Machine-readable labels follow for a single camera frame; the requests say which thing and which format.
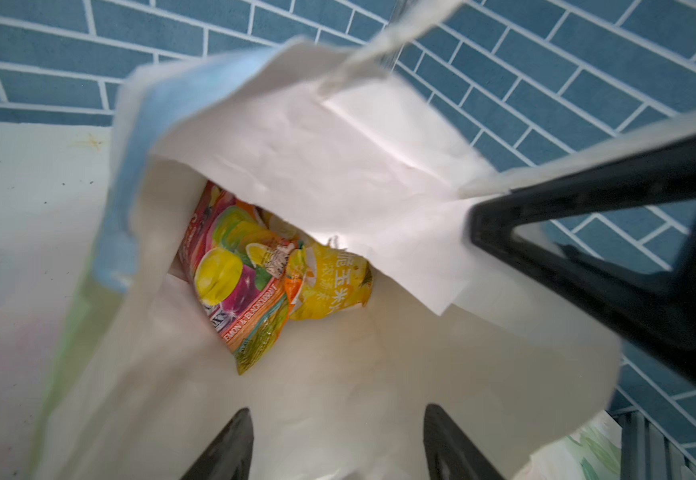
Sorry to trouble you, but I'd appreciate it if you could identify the yellow corn chips packet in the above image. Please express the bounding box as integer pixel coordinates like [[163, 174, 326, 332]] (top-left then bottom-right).
[[284, 241, 374, 321]]

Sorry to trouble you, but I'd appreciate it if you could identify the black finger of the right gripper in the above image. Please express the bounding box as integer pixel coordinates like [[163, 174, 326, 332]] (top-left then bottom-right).
[[468, 133, 696, 386]]

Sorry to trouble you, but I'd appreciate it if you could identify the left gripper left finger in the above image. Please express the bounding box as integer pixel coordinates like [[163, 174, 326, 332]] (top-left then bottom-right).
[[181, 408, 254, 480]]

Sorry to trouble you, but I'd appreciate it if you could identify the illustrated paper gift bag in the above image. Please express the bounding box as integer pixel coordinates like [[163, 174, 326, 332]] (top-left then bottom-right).
[[30, 1, 696, 479]]

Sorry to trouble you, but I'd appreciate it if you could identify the lemon fruit candy packet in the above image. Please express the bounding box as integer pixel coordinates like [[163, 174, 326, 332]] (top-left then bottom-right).
[[178, 182, 298, 375]]

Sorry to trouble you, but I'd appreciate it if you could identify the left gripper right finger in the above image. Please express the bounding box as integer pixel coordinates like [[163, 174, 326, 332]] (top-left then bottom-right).
[[423, 404, 504, 480]]

